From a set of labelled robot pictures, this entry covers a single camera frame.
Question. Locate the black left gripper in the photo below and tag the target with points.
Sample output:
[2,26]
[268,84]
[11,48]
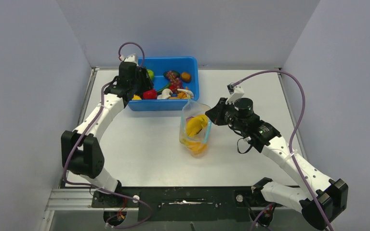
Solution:
[147,84]

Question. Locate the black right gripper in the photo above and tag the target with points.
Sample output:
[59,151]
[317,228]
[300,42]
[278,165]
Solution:
[216,114]

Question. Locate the yellow banana bunch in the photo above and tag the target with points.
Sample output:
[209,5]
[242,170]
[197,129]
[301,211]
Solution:
[196,125]

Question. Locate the clear zip top bag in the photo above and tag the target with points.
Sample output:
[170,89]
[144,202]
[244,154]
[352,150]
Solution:
[193,108]

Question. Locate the yellow bell pepper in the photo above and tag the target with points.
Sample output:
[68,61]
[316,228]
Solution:
[197,148]

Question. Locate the red grape bunch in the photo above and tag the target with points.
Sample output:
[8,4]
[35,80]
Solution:
[176,84]

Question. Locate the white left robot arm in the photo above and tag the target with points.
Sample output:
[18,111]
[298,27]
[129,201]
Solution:
[80,148]

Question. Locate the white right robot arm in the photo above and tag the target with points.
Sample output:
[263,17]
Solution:
[319,198]

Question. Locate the yellow lemon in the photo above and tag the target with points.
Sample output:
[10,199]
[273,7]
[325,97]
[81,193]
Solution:
[136,97]

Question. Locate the red apple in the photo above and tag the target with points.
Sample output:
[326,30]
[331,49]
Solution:
[150,95]

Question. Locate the white mushroom lower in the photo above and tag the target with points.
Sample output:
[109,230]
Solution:
[188,92]

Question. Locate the white mushroom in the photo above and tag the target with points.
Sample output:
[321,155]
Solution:
[165,94]
[188,92]

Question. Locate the white mushroom upper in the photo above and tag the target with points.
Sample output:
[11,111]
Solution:
[165,94]

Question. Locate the green chili pepper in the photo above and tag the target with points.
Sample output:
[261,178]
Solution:
[163,88]

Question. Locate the dark green avocado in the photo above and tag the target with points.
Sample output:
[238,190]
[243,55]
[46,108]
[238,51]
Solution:
[171,74]

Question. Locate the brown kiwi fruit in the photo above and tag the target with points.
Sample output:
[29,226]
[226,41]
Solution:
[186,77]

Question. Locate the blue plastic bin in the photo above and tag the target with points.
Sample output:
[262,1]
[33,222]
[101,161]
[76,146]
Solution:
[159,65]

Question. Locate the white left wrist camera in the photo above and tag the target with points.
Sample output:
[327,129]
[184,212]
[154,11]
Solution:
[133,58]

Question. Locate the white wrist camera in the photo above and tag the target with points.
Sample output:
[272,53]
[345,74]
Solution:
[236,92]
[133,58]

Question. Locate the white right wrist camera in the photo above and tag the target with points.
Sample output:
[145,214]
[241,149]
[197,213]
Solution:
[236,92]

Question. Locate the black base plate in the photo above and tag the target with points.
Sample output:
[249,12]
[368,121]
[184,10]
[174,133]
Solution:
[152,204]

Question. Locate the aluminium frame rail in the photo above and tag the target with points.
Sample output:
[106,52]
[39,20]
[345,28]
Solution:
[74,200]

